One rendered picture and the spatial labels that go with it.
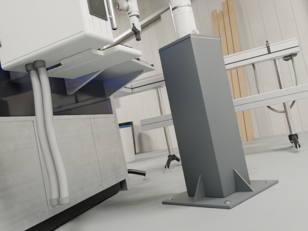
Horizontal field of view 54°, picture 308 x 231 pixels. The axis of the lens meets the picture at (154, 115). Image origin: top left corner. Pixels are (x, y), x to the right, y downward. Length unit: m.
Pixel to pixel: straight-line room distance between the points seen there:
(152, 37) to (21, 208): 5.32
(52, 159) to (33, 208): 0.29
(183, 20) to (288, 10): 3.15
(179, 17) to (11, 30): 0.85
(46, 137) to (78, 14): 0.54
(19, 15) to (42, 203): 0.87
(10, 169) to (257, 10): 4.23
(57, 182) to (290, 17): 4.00
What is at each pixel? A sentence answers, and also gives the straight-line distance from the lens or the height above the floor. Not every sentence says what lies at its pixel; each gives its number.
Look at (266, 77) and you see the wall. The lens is 4.85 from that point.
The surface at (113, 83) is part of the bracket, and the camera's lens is 2.34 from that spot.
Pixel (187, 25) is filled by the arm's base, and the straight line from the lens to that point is 1.75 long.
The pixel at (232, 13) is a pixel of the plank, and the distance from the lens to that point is 5.01.
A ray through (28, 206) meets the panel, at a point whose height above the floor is 0.18.
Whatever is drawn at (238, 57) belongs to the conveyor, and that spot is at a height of 0.92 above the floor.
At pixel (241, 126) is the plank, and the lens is 4.67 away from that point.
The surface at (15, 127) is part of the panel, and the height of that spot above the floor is 0.55.
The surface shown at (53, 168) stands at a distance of 1.40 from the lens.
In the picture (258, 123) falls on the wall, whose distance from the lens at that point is 4.97.
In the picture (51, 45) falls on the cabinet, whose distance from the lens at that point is 1.30.
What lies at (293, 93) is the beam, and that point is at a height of 0.49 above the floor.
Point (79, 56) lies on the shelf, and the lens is 1.37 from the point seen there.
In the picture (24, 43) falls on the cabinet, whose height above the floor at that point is 0.87.
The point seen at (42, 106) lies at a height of 0.61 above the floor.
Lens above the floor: 0.41
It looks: 3 degrees up
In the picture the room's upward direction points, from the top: 11 degrees counter-clockwise
